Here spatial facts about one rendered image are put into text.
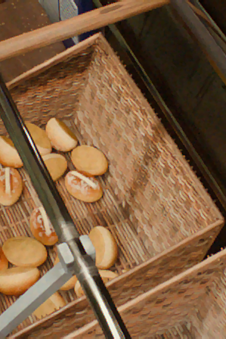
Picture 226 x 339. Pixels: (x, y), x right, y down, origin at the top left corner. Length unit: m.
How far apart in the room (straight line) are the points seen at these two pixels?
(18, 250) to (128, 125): 0.36
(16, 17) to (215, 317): 1.06
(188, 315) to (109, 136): 0.45
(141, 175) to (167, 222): 0.13
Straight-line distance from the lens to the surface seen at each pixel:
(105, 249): 1.60
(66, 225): 1.02
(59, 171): 1.74
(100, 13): 1.23
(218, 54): 0.91
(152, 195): 1.61
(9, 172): 1.72
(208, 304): 1.51
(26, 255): 1.61
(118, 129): 1.68
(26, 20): 2.13
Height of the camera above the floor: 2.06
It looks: 55 degrees down
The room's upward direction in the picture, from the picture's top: 1 degrees counter-clockwise
